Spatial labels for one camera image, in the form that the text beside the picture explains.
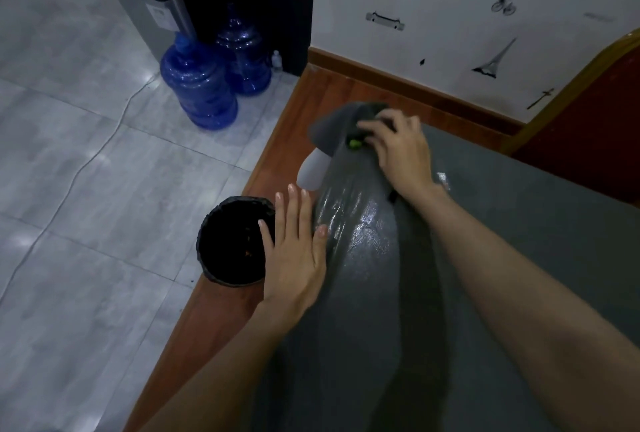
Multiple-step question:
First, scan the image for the person's right hand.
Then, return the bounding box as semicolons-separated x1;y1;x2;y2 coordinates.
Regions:
370;109;447;204

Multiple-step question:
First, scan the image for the person's left hand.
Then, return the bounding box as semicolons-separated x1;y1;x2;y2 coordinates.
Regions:
257;184;329;316

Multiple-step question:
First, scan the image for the black tool with green tip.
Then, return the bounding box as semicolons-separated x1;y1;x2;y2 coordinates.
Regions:
348;119;401;204

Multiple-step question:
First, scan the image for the grey table mat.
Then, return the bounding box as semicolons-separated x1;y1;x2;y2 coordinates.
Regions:
247;101;640;432

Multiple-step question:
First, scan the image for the person's left forearm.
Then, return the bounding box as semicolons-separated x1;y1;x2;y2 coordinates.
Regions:
137;297;313;432

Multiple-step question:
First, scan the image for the person's right forearm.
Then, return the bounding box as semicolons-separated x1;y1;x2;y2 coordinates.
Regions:
400;181;640;432

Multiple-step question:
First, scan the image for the black trash bin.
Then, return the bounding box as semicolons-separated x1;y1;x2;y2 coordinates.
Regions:
196;196;277;288

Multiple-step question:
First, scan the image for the large blue water jug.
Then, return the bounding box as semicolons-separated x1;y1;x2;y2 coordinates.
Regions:
216;4;272;97
160;32;239;131

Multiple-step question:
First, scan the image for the grey water dispenser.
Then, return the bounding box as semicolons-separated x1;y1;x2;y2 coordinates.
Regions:
89;0;196;62

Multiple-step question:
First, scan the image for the black bench wall sticker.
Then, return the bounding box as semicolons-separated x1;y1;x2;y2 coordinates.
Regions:
365;11;406;31

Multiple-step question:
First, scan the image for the black tower wall sticker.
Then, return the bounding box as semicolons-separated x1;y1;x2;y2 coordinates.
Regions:
471;38;518;79

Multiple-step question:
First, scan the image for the black sword wall sticker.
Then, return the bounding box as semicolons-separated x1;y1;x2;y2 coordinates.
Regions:
526;88;556;110

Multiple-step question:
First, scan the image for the white floor cable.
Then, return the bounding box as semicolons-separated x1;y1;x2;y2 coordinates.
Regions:
0;74;162;305

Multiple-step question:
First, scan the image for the red chair with gold frame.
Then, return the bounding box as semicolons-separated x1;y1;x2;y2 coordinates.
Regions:
500;29;640;207

